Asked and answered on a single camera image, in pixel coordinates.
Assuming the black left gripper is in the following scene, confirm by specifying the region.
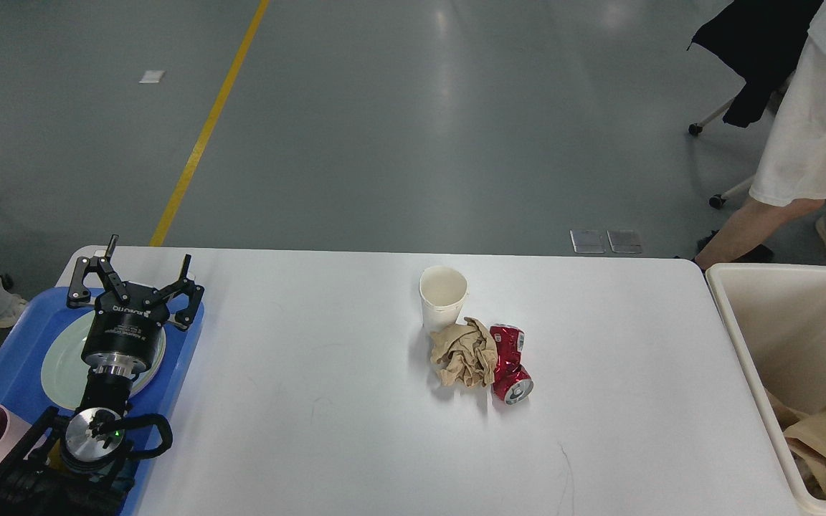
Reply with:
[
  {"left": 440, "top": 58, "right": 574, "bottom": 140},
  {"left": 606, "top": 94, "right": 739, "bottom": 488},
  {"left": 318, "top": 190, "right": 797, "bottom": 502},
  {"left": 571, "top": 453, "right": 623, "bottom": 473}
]
[{"left": 65, "top": 233, "right": 205, "bottom": 376}]

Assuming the light green plate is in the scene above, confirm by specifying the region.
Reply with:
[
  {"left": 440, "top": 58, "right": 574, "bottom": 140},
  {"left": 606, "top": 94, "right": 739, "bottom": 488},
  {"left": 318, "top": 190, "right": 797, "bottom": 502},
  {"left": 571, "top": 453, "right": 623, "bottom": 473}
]
[{"left": 41, "top": 312, "right": 168, "bottom": 411}]

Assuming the dark green mug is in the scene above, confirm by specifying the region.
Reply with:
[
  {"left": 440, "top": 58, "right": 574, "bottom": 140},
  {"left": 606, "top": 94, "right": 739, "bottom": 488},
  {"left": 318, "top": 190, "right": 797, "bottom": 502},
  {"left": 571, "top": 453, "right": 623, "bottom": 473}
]
[{"left": 47, "top": 439, "right": 67, "bottom": 472}]

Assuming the white paper cup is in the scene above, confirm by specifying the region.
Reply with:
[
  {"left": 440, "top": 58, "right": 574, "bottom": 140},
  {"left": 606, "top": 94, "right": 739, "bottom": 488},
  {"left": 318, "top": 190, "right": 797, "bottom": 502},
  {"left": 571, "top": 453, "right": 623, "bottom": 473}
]
[{"left": 419, "top": 267, "right": 468, "bottom": 333}]

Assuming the brown napkin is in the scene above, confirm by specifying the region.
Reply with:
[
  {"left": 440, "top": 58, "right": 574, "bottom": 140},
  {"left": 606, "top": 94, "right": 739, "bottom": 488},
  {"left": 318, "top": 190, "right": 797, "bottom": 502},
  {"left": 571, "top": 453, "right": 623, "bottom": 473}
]
[{"left": 429, "top": 317, "right": 499, "bottom": 388}]

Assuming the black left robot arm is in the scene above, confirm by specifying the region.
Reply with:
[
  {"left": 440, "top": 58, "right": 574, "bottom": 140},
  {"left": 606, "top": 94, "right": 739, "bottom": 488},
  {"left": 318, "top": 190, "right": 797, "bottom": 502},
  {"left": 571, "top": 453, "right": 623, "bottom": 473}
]
[{"left": 0, "top": 236, "right": 204, "bottom": 515}]

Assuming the crushed red soda can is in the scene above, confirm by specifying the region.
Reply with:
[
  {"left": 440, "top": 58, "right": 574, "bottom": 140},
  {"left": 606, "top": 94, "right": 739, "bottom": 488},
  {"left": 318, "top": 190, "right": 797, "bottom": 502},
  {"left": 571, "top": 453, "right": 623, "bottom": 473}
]
[{"left": 489, "top": 325, "right": 535, "bottom": 405}]

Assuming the metal floor plate left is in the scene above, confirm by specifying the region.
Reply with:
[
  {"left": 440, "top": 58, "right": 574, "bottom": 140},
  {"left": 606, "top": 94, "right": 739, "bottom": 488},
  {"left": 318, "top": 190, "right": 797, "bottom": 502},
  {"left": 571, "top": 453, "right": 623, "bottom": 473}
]
[{"left": 569, "top": 229, "right": 607, "bottom": 254}]

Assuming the metal floor plate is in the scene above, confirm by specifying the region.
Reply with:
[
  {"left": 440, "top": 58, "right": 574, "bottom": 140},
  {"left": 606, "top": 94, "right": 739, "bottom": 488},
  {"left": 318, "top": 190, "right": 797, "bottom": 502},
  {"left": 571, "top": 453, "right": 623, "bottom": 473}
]
[
  {"left": 569, "top": 229, "right": 607, "bottom": 254},
  {"left": 607, "top": 229, "right": 643, "bottom": 254}
]

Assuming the metal floor plate right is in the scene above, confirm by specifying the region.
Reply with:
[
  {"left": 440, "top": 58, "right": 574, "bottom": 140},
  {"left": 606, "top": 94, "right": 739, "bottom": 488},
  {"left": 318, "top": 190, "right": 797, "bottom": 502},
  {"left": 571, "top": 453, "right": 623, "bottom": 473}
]
[{"left": 607, "top": 229, "right": 643, "bottom": 254}]

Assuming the white office chair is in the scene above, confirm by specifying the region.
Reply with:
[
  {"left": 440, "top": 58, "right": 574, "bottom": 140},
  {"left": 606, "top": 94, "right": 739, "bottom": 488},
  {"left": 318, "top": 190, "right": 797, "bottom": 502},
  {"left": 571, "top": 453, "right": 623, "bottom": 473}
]
[{"left": 688, "top": 76, "right": 792, "bottom": 210}]

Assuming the beige plastic bin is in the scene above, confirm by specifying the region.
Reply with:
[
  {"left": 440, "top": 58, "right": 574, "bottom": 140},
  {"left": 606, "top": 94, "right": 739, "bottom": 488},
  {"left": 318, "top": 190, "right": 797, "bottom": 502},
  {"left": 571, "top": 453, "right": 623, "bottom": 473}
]
[{"left": 707, "top": 264, "right": 826, "bottom": 515}]

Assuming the person in white shirt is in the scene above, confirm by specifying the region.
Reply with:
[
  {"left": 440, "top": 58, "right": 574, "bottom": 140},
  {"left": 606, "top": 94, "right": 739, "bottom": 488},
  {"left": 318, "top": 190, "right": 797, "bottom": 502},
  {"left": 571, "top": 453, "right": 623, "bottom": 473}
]
[{"left": 694, "top": 1, "right": 826, "bottom": 270}]

